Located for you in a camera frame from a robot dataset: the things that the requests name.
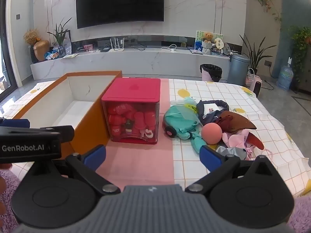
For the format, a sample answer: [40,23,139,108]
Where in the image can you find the black television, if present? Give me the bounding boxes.
[76,0,165,29]

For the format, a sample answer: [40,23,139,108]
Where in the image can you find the leafy green plant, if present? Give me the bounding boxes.
[288,25,311,80]

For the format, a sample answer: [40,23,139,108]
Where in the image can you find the grey cloth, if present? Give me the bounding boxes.
[215,146,247,161]

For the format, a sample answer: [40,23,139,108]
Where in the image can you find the navy and white printed garment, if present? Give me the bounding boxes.
[196,99,230,127]

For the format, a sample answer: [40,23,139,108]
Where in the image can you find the pink plush toy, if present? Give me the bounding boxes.
[222,129,255,161]

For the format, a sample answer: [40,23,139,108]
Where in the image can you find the blue water bottle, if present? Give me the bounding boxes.
[277,57,295,91]

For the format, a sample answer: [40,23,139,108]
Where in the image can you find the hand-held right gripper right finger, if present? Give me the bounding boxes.
[185,145,274,195]

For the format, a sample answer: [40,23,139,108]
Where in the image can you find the tall potted plant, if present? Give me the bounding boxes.
[239,34,277,76]

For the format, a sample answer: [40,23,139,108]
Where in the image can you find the person's left hand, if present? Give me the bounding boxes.
[0,163,12,215]

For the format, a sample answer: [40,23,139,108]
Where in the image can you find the green picture board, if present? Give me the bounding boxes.
[195,30,223,54]

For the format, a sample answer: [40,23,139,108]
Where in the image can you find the brown plush toy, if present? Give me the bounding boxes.
[217,110,257,133]

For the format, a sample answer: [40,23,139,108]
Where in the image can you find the teal plush backpack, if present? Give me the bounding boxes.
[162,97,207,154]

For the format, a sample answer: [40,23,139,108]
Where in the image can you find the orange cardboard box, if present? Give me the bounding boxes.
[11,71,122,161]

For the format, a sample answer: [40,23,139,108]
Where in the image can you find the pink heater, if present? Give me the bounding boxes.
[253,75,264,98]

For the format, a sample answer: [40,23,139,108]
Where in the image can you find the pink ball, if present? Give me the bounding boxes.
[201,123,223,145]

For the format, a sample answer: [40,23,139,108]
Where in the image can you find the red storage box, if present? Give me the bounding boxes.
[101,78,161,145]

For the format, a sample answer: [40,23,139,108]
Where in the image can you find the pink trash bin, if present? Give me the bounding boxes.
[200,64,223,82]

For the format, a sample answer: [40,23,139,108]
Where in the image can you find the hanging vine plant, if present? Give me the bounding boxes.
[251,0,283,30]

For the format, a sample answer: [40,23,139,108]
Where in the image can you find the snack packets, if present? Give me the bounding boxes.
[45,50,60,60]

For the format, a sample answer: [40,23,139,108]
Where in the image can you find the white router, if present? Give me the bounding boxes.
[107,37,125,52]

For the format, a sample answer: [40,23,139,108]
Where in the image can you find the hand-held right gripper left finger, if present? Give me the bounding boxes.
[27,145,121,195]

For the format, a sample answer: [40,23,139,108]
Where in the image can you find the teddy bear bouquet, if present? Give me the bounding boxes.
[202,32,215,54]

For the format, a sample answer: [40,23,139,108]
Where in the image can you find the grey pedal bin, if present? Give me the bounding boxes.
[227,53,251,86]

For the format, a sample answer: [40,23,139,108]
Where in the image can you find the plant in glass vase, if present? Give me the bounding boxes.
[47,17,73,57]

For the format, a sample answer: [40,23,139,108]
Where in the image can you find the marble TV cabinet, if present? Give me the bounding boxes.
[30,47,231,80]

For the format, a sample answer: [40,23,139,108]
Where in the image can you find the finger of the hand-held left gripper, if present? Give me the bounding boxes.
[29,125,75,143]
[0,119,30,128]

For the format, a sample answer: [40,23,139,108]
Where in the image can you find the dried flowers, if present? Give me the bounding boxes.
[24,29,40,45]

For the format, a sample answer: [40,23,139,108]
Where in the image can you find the pink woven basket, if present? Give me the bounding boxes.
[245,68,257,87]

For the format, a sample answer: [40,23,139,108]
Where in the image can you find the pink box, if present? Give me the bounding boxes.
[97,78,176,192]

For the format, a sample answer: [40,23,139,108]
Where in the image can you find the golden vase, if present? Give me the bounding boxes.
[33,39,51,62]

